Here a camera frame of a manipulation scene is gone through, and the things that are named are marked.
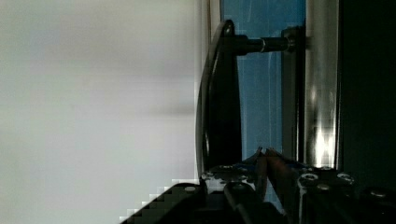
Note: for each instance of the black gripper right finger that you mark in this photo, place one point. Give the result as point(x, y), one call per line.
point(283, 174)

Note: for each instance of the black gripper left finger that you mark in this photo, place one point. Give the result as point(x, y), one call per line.
point(235, 192)

